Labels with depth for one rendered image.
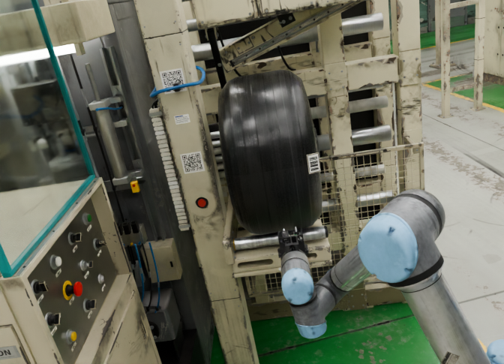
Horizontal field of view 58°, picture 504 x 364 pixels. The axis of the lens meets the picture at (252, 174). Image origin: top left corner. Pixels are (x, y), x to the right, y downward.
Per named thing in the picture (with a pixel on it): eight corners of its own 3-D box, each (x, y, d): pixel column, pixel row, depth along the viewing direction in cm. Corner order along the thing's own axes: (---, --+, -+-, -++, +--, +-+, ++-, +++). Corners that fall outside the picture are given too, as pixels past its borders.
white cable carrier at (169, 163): (180, 230, 171) (148, 109, 153) (182, 224, 176) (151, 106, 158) (191, 229, 171) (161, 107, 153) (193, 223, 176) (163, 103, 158)
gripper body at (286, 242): (302, 226, 133) (305, 243, 121) (306, 253, 135) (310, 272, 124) (276, 230, 134) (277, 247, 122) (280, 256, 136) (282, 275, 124)
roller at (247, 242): (230, 244, 163) (231, 236, 167) (233, 253, 165) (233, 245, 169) (328, 230, 160) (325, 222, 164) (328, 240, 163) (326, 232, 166)
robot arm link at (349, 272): (430, 162, 98) (322, 266, 132) (409, 182, 90) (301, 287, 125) (472, 200, 95) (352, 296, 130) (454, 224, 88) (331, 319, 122)
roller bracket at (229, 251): (227, 266, 163) (222, 242, 159) (232, 214, 199) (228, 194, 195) (236, 265, 162) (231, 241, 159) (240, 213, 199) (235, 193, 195)
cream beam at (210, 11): (197, 30, 167) (189, -13, 161) (205, 24, 190) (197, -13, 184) (363, 1, 162) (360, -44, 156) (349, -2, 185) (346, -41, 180)
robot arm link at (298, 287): (288, 312, 110) (277, 282, 108) (286, 289, 120) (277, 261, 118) (319, 304, 109) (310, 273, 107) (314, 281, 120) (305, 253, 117)
